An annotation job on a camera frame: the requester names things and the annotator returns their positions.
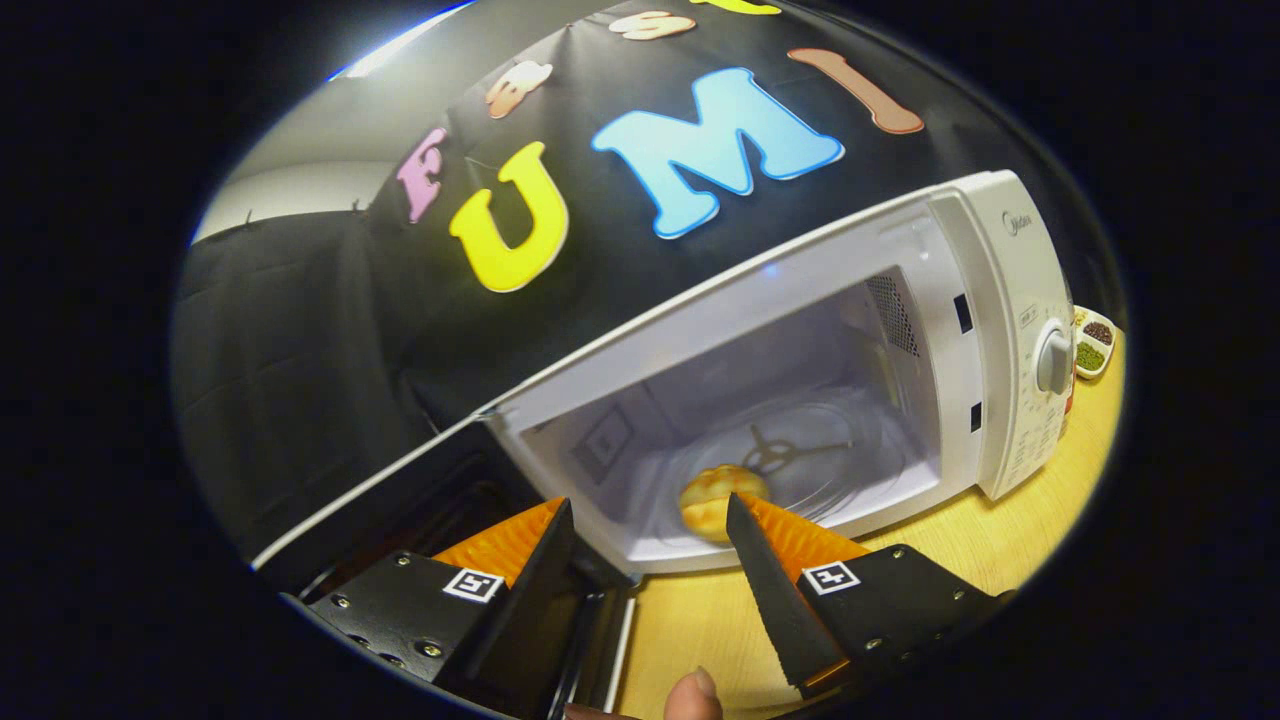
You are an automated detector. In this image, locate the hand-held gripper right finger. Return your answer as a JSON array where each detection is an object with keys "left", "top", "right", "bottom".
[{"left": 725, "top": 492, "right": 1006, "bottom": 701}]

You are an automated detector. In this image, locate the black backdrop cloth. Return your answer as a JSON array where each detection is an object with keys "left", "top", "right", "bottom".
[{"left": 170, "top": 0, "right": 1121, "bottom": 561}]

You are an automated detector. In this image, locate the golden bread bun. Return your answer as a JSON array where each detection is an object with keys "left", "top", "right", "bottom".
[{"left": 679, "top": 464, "right": 771, "bottom": 544}]

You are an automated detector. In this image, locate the glass microwave turntable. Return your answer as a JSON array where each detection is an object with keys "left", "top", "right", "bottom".
[{"left": 660, "top": 400, "right": 911, "bottom": 521}]

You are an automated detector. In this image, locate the white microwave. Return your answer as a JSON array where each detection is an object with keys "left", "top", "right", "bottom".
[{"left": 250, "top": 168, "right": 1079, "bottom": 720}]

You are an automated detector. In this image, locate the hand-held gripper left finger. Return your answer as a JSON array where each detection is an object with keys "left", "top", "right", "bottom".
[{"left": 305, "top": 497, "right": 576, "bottom": 716}]

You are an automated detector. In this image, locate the white divided dish of beans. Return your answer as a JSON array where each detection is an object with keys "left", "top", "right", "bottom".
[{"left": 1072, "top": 306, "right": 1117, "bottom": 381}]

